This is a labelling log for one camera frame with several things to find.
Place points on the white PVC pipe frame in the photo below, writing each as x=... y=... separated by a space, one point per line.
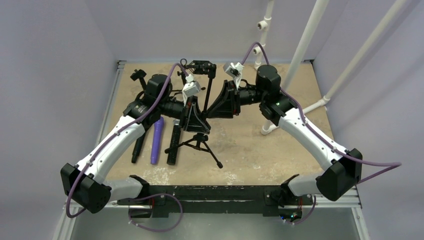
x=307 y=35

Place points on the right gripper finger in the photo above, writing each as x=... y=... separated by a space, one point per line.
x=221 y=108
x=227 y=97

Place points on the black microphone silver grille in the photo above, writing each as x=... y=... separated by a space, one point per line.
x=172 y=151

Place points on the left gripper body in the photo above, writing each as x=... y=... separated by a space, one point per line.
x=190 y=99

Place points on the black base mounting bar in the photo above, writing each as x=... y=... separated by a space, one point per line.
x=159 y=201

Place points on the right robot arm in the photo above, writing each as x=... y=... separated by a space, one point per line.
x=341 y=167

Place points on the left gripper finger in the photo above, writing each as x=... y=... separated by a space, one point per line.
x=196 y=114
x=197 y=127

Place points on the black wireless microphone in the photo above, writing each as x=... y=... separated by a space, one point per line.
x=137 y=149

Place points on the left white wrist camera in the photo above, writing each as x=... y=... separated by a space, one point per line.
x=190 y=88

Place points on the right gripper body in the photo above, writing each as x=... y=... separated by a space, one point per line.
x=236 y=100

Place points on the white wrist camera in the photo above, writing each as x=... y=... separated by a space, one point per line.
x=235 y=70
x=190 y=88

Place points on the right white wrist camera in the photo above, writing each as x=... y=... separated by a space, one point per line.
x=235 y=70

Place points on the purple microphone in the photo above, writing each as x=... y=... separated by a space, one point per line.
x=156 y=141

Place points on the black tripod stand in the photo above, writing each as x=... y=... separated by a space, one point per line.
x=183 y=70

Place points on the black round-base mic stand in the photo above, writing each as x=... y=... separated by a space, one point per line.
x=139 y=74

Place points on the black tripod stand shock mount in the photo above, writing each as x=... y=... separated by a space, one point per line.
x=202 y=109

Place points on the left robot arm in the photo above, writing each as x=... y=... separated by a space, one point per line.
x=85 y=182

